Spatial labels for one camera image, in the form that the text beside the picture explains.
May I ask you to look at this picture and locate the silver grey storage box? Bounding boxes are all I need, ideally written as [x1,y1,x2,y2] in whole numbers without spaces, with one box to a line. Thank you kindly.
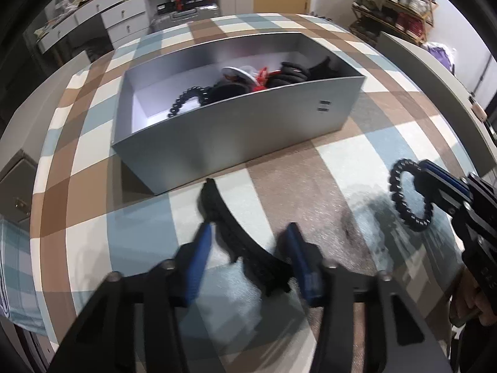
[111,32,366,197]

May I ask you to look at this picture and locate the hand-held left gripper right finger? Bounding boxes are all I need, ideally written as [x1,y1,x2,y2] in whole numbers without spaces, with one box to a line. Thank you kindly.
[285,221,453,373]

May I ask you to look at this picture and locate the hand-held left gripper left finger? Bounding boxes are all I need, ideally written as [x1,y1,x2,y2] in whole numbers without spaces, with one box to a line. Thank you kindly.
[48,223,214,373]

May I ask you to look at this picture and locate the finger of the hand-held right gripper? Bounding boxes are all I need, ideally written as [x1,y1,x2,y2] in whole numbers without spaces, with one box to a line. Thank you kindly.
[416,159,472,200]
[421,186,467,217]

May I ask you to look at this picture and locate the white round badge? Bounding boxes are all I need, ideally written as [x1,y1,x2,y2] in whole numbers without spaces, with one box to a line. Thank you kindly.
[221,65,258,84]

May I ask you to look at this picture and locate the grey long cabinet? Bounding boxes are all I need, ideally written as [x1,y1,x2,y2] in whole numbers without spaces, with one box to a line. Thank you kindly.
[376,31,497,181]

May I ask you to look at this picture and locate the black and red boxes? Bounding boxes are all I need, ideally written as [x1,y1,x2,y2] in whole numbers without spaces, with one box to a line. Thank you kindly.
[156,0,215,13]

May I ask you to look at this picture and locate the silver suitcase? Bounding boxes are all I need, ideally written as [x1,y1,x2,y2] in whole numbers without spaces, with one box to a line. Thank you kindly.
[148,2,221,35]

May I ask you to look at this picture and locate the black curved hair comb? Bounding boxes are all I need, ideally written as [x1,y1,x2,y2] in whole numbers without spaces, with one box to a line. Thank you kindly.
[197,178,294,297]

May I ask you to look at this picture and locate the person's right hand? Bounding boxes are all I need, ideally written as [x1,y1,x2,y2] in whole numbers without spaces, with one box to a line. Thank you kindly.
[449,268,497,328]

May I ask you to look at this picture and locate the wooden shoe rack with shoes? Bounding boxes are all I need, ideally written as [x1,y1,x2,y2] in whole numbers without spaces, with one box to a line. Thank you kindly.
[350,0,438,48]

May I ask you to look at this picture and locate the grey drawer cabinet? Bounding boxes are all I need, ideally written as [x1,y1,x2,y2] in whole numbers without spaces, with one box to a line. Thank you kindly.
[0,50,93,227]

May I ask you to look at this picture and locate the red hair clip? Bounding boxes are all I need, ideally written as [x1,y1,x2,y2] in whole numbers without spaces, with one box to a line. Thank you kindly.
[254,66,281,92]

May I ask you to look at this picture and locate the black long stick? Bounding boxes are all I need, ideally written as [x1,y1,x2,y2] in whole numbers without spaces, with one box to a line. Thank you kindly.
[475,52,495,94]

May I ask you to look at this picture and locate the white drawer dresser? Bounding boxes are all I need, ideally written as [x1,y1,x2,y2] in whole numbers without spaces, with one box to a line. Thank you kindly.
[36,0,151,54]

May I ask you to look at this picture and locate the purple phone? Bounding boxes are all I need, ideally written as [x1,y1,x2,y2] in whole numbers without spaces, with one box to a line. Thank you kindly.
[481,116,497,145]

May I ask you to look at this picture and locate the purple bag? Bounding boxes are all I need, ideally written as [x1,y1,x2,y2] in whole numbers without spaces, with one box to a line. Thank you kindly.
[424,42,458,75]

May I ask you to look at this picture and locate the blue checked cloth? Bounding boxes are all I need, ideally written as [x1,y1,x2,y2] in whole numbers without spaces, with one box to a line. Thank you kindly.
[0,217,52,335]

